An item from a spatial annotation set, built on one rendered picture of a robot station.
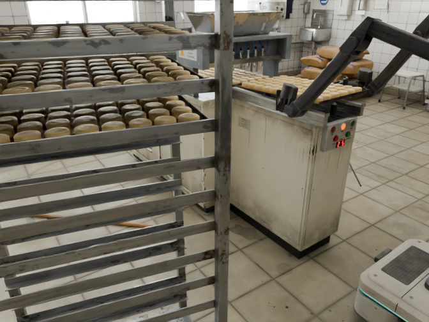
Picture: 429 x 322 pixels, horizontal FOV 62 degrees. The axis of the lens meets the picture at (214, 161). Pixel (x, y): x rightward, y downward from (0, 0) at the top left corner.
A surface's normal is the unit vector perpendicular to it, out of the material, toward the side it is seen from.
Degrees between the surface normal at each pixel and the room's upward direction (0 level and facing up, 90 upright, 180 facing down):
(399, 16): 90
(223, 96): 90
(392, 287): 0
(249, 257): 0
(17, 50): 90
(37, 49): 90
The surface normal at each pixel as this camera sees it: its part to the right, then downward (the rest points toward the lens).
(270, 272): 0.00, -0.91
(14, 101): 0.36, 0.39
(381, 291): -0.41, -0.65
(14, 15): 0.56, 0.35
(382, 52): -0.83, 0.23
